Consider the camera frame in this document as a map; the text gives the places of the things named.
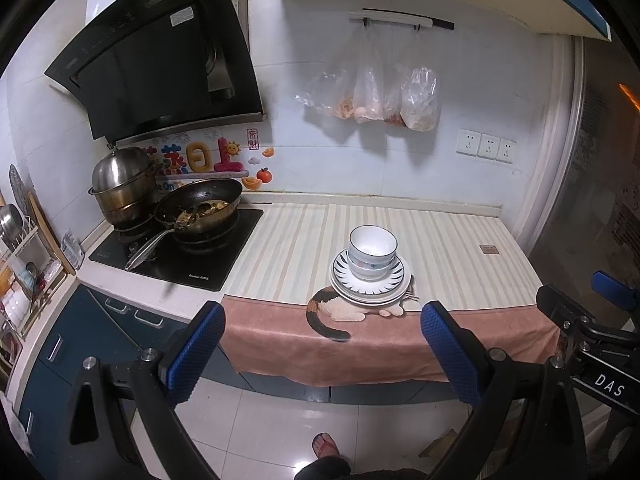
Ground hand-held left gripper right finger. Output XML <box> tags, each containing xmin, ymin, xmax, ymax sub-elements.
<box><xmin>420</xmin><ymin>301</ymin><xmax>588</xmax><ymax>480</ymax></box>

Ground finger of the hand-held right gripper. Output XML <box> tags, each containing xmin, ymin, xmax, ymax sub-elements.
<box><xmin>591</xmin><ymin>270</ymin><xmax>640</xmax><ymax>313</ymax></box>
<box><xmin>536</xmin><ymin>284</ymin><xmax>601</xmax><ymax>341</ymax></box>

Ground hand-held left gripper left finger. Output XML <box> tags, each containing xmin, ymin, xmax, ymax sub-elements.
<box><xmin>55</xmin><ymin>301</ymin><xmax>227</xmax><ymax>480</ymax></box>

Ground plain white plate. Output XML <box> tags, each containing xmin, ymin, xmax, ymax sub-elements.
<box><xmin>330</xmin><ymin>270</ymin><xmax>413</xmax><ymax>307</ymax></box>

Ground blue striped white plate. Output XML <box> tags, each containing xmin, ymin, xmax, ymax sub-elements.
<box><xmin>333</xmin><ymin>249</ymin><xmax>406</xmax><ymax>295</ymax></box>

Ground white ceramic bowl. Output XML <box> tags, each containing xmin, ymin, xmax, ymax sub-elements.
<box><xmin>348</xmin><ymin>256</ymin><xmax>394</xmax><ymax>282</ymax></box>

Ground floral blue rim bowl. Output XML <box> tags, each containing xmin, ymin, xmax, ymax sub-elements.
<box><xmin>348</xmin><ymin>225</ymin><xmax>399</xmax><ymax>268</ymax></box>

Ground striped cat print cloth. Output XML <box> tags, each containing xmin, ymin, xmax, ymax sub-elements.
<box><xmin>219</xmin><ymin>199</ymin><xmax>561</xmax><ymax>388</ymax></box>

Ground black glass cooktop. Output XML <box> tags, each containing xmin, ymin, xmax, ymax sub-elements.
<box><xmin>89</xmin><ymin>207</ymin><xmax>264</xmax><ymax>292</ymax></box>

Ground cardboard piece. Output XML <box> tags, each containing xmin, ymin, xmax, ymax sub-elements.
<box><xmin>419</xmin><ymin>429</ymin><xmax>458</xmax><ymax>458</ymax></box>

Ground blue kitchen cabinet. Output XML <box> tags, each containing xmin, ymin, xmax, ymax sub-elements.
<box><xmin>0</xmin><ymin>282</ymin><xmax>481</xmax><ymax>480</ymax></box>

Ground glass sliding door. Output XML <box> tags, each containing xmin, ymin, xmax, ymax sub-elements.
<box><xmin>530</xmin><ymin>35</ymin><xmax>640</xmax><ymax>286</ymax></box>

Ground dark frying pan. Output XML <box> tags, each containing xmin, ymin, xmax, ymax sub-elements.
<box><xmin>124</xmin><ymin>177</ymin><xmax>244</xmax><ymax>272</ymax></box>

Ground person's foot in sandal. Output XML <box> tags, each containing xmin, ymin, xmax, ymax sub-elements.
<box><xmin>311</xmin><ymin>432</ymin><xmax>342</xmax><ymax>461</ymax></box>

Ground person's dark trouser leg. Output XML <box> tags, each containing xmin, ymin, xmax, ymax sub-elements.
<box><xmin>292</xmin><ymin>455</ymin><xmax>431</xmax><ymax>480</ymax></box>

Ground clear plastic container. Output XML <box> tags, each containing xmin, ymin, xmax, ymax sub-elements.
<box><xmin>61</xmin><ymin>230</ymin><xmax>85</xmax><ymax>268</ymax></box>

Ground metal dish rack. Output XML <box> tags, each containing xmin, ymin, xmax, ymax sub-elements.
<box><xmin>0</xmin><ymin>200</ymin><xmax>68</xmax><ymax>361</ymax></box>

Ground stainless steel steamer pot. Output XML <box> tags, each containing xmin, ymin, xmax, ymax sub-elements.
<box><xmin>89</xmin><ymin>146</ymin><xmax>166</xmax><ymax>226</ymax></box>

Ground wooden cutting board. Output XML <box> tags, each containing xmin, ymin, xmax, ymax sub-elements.
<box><xmin>27</xmin><ymin>192</ymin><xmax>76</xmax><ymax>276</ymax></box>

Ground clear plastic bag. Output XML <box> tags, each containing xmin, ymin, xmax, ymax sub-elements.
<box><xmin>353</xmin><ymin>30</ymin><xmax>386</xmax><ymax>125</ymax></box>
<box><xmin>295</xmin><ymin>70</ymin><xmax>357</xmax><ymax>121</ymax></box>
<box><xmin>383</xmin><ymin>35</ymin><xmax>405</xmax><ymax>127</ymax></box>
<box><xmin>400</xmin><ymin>66</ymin><xmax>441</xmax><ymax>132</ymax></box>

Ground patterned grey plate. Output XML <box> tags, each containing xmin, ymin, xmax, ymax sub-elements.
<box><xmin>7</xmin><ymin>164</ymin><xmax>31</xmax><ymax>211</ymax></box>

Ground black range hood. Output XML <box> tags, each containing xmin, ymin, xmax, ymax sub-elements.
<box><xmin>44</xmin><ymin>0</ymin><xmax>266</xmax><ymax>142</ymax></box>

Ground colourful wall stickers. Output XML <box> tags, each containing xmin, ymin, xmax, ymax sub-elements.
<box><xmin>142</xmin><ymin>127</ymin><xmax>277</xmax><ymax>192</ymax></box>

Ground wall hook rail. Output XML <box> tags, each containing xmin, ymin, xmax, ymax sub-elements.
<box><xmin>348</xmin><ymin>8</ymin><xmax>455</xmax><ymax>31</ymax></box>

